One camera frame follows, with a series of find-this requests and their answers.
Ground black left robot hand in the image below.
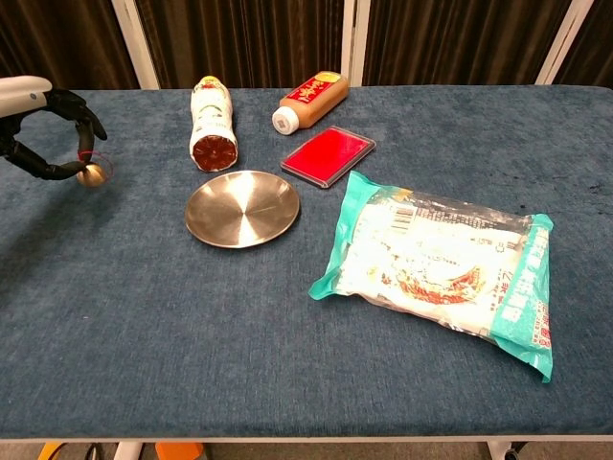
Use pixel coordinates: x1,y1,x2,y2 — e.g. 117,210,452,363
0,75,108,182

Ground small brass bell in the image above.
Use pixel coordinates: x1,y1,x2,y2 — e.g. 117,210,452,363
75,149,117,189

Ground dark brown curtain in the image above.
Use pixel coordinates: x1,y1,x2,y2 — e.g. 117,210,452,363
554,0,613,89
0,0,141,92
362,0,574,88
133,0,347,90

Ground white bottle with red base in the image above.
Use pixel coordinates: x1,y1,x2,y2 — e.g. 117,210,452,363
188,75,239,173

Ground round stainless steel plate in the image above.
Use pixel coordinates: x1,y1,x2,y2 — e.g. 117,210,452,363
184,170,302,250

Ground brown sauce bottle white cap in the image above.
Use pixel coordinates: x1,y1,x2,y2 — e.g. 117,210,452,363
271,70,350,137

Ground blue table cloth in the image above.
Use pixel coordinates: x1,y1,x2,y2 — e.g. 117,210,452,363
0,84,613,440

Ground red ink pad case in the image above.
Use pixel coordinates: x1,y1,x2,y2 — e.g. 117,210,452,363
280,125,377,190

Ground orange box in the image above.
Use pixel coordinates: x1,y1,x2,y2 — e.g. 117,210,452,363
154,441,206,460

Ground teal clear noodle package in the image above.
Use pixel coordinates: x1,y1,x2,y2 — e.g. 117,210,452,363
307,170,556,384

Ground white partition post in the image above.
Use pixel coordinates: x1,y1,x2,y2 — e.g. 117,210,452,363
534,0,589,86
341,0,371,88
111,0,161,91

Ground white table frame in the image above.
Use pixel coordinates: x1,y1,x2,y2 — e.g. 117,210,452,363
0,435,613,460

